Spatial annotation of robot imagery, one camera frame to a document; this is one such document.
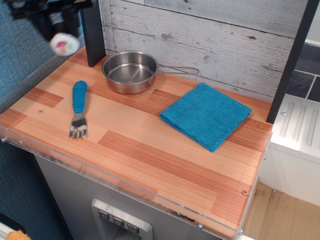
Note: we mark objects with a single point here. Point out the dark right upright post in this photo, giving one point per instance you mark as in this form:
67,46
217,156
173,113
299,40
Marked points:
299,41

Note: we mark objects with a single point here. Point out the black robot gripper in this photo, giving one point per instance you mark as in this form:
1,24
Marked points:
20,9

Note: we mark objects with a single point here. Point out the stainless steel pan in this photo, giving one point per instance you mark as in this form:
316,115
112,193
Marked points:
134,72

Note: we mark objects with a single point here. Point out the folded blue cloth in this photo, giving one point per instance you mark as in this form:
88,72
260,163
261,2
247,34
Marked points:
205,115

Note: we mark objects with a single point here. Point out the dark upright post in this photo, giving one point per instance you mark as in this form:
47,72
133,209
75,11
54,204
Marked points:
299,41
93,34

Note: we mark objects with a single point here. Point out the clear acrylic edge guard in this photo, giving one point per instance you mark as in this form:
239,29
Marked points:
137,183

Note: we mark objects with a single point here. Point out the silver dispenser button panel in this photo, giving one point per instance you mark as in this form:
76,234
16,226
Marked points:
116,224

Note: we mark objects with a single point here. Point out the blue handled metal fork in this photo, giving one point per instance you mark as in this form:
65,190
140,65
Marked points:
78,126

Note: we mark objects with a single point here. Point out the white ribbed cabinet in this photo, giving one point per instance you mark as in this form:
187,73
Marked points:
292,159

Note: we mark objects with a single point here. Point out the dark left upright post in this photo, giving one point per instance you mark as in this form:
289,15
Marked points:
93,34

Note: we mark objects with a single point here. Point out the yellow object at corner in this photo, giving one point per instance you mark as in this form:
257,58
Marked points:
17,235

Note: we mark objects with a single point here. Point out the plush sushi roll toy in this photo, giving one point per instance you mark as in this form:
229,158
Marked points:
62,43

